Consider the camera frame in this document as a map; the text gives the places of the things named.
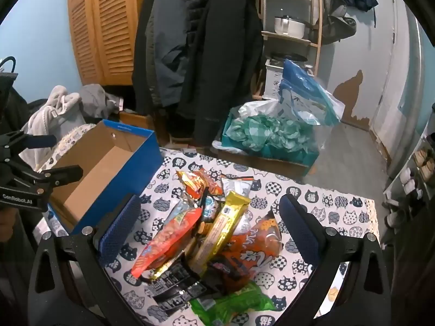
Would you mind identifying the cat print tablecloth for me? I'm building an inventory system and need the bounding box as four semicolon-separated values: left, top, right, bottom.
34;124;377;326

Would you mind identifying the blue cardboard box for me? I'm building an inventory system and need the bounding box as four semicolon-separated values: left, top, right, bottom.
48;120;164;236

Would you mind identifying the long black coat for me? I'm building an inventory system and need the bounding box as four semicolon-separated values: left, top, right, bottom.
177;0;265;147

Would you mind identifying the wooden drawer unit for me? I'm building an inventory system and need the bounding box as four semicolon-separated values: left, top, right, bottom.
118;110;157;134

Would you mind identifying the grey blue jacket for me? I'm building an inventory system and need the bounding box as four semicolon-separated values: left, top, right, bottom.
144;0;191;108

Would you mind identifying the white cooking pot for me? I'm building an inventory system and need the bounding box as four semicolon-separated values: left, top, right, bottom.
274;15;307;39

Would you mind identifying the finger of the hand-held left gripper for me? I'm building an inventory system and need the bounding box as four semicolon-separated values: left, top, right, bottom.
7;134;57;151
14;164;84;195

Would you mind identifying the black snack packet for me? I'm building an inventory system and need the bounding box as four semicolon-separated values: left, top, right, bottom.
139;254;209;309

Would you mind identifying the wooden shelf rack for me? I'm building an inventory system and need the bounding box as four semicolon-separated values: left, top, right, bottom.
260;0;324;100

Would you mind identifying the white door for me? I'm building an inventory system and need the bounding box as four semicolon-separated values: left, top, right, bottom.
370;0;426;178

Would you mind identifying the orange gold snack packet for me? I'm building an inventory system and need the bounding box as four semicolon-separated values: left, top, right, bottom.
176;168;223;202

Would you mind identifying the wooden louvered wardrobe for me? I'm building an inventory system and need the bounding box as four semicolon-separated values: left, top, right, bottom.
67;0;161;86

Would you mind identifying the blue plastic bag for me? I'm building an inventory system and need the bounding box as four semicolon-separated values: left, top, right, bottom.
279;59;346;127

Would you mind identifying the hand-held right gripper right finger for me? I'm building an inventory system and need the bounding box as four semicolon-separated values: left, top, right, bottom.
278;193;392;326

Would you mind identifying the white storage basket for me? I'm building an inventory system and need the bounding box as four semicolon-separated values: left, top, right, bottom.
264;59;314;100

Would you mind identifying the long yellow snack packet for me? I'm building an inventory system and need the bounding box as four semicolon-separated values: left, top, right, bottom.
192;190;253;276

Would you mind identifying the teal lined cardboard box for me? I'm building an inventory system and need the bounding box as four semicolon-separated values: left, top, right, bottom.
212;108;321;178

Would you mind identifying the grey hanging bag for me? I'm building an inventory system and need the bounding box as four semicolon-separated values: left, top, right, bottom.
321;0;357;45

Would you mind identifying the short black jacket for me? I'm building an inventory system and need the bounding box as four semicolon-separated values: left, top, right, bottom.
131;0;164;116

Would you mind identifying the light blue snack packet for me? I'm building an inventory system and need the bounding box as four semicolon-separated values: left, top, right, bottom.
200;195;225;232

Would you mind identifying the shoe rack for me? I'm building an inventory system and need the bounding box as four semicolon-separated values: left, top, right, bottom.
383;102;435;239

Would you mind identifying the green snack packet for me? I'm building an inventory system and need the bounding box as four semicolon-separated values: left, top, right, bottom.
189;280;276;324

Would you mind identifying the grey hoodie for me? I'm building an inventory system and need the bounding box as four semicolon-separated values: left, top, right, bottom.
79;84;122;120

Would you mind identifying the grey fleece towel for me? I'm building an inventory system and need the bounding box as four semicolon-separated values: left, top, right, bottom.
20;85;86;171

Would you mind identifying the red orange snack bag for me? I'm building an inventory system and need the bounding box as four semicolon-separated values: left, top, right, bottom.
131;206;203;279

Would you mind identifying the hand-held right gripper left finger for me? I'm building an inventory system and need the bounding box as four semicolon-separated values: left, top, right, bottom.
27;193;142;326

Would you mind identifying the white plastic bag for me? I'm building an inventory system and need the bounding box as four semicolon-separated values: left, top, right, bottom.
237;99;283;123

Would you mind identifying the white snack packet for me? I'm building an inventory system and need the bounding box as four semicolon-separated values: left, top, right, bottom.
221;176;254;202

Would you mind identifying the dark brown snack packet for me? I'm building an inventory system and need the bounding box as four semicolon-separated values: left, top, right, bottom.
204;255;246;293

